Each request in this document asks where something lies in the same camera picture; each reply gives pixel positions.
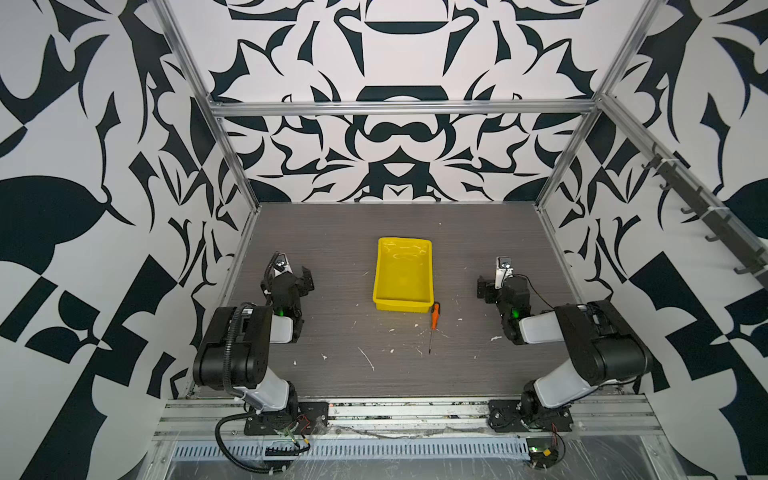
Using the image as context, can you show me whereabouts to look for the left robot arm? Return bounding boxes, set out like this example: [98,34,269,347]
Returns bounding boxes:
[192,252,314,417]

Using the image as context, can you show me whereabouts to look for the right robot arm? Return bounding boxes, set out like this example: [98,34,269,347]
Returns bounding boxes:
[477,275,653,432]

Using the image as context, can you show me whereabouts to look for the yellow plastic bin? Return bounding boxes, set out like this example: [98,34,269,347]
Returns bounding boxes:
[372,237,435,314]

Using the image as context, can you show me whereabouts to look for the green circuit board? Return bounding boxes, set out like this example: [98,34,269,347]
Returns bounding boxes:
[527,438,562,471]

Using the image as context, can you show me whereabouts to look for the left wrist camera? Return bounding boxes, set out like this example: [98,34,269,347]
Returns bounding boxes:
[272,252,293,278]

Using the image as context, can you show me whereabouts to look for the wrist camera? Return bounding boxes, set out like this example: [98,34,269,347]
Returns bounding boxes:
[272,252,293,278]
[494,256,514,290]

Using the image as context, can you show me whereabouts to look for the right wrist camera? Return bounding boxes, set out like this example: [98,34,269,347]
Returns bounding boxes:
[494,256,514,290]

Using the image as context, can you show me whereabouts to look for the orange handled screwdriver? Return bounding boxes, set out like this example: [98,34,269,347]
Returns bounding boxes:
[428,302,440,354]

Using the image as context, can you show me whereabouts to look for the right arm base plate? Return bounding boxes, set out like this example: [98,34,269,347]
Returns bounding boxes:
[487,399,573,433]

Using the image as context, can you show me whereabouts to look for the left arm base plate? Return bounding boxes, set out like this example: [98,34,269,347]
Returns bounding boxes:
[244,402,329,436]

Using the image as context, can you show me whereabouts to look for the black cable left base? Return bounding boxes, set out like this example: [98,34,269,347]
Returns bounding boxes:
[215,412,295,475]

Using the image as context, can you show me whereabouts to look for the white slotted cable duct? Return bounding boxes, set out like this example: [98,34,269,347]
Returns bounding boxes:
[170,436,532,462]

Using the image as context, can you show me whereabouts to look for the aluminium frame rails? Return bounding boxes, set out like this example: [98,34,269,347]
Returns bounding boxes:
[149,0,768,289]

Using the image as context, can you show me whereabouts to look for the black wall hook rack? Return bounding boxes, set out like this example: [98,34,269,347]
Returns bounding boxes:
[643,142,767,290]

